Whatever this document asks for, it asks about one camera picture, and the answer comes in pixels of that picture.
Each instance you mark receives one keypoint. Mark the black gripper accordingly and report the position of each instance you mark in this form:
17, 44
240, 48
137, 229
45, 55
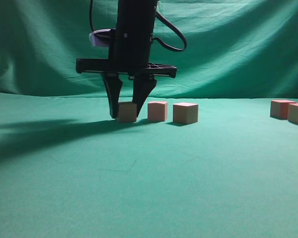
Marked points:
128, 53

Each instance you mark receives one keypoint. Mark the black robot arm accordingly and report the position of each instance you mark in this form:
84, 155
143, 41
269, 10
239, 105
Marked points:
135, 15

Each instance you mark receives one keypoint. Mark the green cloth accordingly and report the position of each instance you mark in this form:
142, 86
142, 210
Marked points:
67, 170

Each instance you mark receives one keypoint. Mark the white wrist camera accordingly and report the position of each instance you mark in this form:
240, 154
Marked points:
100, 38

